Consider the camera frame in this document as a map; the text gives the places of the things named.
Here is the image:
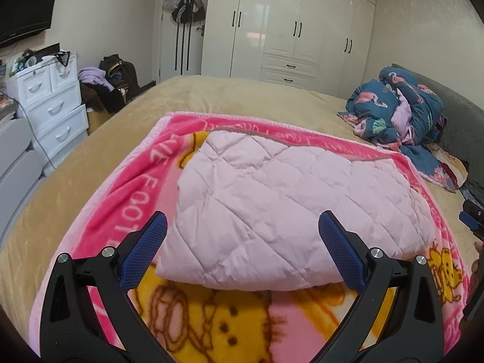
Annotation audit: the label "pink cartoon printed blanket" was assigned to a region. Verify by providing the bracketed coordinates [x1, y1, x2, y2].
[28, 111, 473, 363]

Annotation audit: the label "pile of dark clothes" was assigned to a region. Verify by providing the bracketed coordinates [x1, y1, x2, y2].
[79, 55, 140, 115]

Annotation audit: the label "hanging bags on door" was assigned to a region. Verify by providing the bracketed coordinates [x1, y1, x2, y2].
[165, 0, 207, 24]

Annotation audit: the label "white room door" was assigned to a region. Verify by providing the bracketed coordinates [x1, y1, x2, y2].
[158, 0, 208, 83]

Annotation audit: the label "grey padded headboard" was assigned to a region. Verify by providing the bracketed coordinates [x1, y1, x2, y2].
[391, 64, 484, 212]

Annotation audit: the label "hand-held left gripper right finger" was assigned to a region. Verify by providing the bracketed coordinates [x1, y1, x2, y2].
[313, 211, 444, 363]

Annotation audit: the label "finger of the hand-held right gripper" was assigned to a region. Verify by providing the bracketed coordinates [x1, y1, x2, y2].
[459, 199, 484, 232]

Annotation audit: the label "grey low cabinet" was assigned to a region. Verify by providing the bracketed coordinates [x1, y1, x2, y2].
[0, 116, 47, 237]

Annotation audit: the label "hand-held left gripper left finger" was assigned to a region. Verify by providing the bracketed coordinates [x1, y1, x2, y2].
[40, 211, 172, 363]

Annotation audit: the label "blue flamingo print quilt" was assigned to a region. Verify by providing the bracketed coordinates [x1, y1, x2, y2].
[336, 66, 470, 194]

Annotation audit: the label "white drawer chest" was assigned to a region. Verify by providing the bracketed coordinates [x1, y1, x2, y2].
[5, 51, 90, 177]

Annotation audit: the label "black flat television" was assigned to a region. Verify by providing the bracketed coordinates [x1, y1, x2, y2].
[0, 0, 63, 49]

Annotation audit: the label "lavender garment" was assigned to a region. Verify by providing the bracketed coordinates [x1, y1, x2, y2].
[77, 67, 115, 92]

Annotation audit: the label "bed with tan bedspread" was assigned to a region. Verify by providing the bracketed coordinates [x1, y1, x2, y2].
[0, 74, 475, 348]

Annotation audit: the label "pink quilted jacket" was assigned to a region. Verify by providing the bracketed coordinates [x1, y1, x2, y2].
[155, 128, 436, 293]

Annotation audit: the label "white glossy wardrobe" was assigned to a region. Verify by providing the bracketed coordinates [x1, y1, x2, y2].
[200, 0, 377, 98]

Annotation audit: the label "person's right hand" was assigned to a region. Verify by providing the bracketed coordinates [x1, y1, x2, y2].
[470, 241, 484, 286]

